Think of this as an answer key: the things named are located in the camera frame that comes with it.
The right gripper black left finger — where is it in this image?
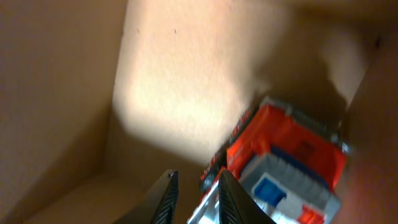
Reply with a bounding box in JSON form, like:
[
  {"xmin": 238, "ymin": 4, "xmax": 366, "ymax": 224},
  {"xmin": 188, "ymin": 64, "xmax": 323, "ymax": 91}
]
[{"xmin": 113, "ymin": 169, "xmax": 178, "ymax": 224}]

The red toy fire truck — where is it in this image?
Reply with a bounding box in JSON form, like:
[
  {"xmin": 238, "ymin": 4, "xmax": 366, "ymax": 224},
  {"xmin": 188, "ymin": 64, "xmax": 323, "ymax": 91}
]
[{"xmin": 188, "ymin": 97, "xmax": 346, "ymax": 223}]

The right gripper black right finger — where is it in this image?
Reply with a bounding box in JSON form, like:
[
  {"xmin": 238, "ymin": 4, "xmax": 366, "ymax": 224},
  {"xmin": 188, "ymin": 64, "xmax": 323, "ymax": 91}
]
[{"xmin": 218, "ymin": 170, "xmax": 276, "ymax": 224}]

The white cardboard box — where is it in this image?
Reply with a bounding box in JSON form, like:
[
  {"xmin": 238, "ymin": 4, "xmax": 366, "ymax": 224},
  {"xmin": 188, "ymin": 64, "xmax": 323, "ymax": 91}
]
[{"xmin": 1, "ymin": 1, "xmax": 397, "ymax": 223}]

